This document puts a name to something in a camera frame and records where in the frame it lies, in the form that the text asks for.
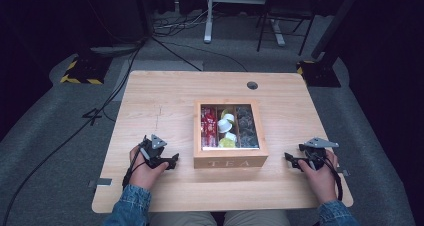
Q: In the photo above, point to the wooden tea box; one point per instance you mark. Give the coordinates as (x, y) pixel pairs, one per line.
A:
(230, 157)

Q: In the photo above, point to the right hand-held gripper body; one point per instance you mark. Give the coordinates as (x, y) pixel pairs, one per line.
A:
(315, 152)

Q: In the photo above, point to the black metal chair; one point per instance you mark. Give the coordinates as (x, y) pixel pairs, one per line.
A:
(286, 12)

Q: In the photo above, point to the yellow-green lid capsule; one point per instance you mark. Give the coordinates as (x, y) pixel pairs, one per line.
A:
(224, 113)
(226, 143)

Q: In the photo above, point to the white coffee capsule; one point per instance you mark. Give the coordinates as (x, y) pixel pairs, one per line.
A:
(231, 137)
(225, 126)
(229, 118)

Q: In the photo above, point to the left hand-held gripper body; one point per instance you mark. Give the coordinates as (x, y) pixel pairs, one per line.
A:
(154, 152)

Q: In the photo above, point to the black slanted stand pole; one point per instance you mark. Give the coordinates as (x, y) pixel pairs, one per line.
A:
(336, 22)

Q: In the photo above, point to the person's right hand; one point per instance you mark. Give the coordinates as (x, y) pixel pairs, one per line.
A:
(320, 182)

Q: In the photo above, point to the white desk frame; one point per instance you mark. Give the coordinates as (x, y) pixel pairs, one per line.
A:
(209, 19)

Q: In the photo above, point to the pile of dark round pods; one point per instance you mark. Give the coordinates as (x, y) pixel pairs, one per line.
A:
(247, 127)

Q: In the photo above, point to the grey tape strip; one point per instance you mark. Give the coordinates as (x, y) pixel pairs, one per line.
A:
(102, 182)
(343, 172)

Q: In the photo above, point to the yellow-black striped stand base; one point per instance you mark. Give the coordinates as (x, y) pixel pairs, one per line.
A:
(88, 69)
(320, 73)

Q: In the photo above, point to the person's left hand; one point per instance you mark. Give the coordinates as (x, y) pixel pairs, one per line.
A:
(144, 176)

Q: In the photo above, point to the bundle of red packets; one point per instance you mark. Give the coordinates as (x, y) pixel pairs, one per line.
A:
(208, 127)

